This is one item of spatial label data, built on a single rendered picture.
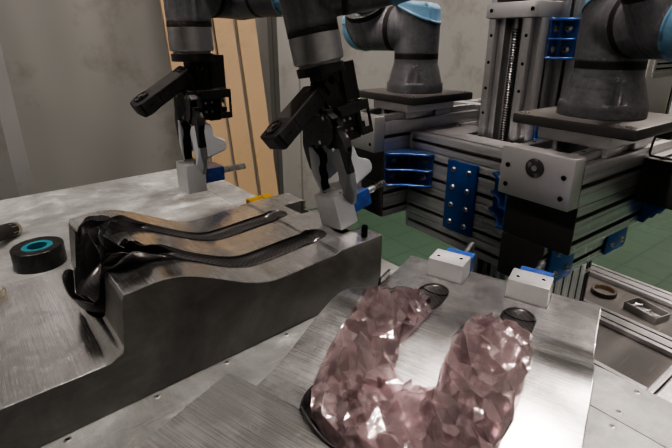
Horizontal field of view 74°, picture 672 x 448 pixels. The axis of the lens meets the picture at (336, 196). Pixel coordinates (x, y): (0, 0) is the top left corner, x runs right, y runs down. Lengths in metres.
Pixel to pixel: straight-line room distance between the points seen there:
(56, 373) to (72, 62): 2.29
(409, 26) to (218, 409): 1.02
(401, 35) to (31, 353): 1.02
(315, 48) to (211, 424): 0.47
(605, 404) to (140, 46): 2.60
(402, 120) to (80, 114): 1.97
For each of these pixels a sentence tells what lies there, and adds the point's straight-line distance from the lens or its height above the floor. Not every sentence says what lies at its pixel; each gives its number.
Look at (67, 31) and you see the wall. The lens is 2.74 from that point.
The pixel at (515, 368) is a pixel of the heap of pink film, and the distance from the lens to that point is 0.44.
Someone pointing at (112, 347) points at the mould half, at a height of 0.86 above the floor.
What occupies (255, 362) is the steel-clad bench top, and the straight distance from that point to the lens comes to 0.59.
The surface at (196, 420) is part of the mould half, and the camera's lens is 0.38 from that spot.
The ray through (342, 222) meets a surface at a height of 0.91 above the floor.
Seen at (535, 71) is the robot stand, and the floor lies 1.11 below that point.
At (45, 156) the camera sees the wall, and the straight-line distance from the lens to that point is 2.78.
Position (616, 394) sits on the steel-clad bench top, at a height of 0.80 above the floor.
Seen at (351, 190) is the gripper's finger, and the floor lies 0.96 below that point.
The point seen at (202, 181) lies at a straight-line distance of 0.87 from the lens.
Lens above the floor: 1.17
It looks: 19 degrees down
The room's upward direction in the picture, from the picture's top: straight up
